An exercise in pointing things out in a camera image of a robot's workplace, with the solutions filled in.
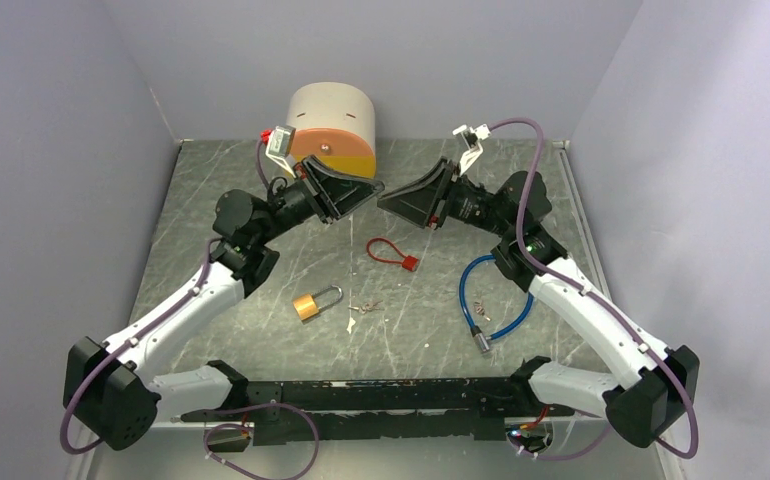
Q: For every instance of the beige drawer cabinet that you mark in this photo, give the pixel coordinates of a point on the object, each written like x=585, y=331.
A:
x=335, y=122

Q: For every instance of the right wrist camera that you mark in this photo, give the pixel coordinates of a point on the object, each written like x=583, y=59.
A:
x=472, y=137

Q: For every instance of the padlock keys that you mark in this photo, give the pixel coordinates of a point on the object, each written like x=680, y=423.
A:
x=366, y=307

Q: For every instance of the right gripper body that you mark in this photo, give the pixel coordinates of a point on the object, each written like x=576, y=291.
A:
x=440, y=202

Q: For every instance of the blue cable lock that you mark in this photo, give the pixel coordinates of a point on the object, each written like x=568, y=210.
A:
x=509, y=311

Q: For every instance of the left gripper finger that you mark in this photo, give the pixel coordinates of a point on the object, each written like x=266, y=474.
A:
x=347, y=200
x=336, y=183

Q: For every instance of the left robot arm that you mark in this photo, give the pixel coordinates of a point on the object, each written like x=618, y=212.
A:
x=114, y=390

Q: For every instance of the brass padlock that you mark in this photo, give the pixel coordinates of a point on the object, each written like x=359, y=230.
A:
x=310, y=305

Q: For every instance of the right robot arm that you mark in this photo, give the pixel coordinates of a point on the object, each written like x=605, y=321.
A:
x=647, y=396

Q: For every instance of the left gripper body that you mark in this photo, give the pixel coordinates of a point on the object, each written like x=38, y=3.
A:
x=324, y=198

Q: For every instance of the blue lock keys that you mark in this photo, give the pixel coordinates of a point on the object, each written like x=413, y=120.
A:
x=480, y=310

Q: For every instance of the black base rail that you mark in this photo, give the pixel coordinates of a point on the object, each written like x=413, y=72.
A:
x=480, y=408

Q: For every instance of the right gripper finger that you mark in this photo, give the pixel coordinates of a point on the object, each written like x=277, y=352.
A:
x=417, y=212
x=428, y=184

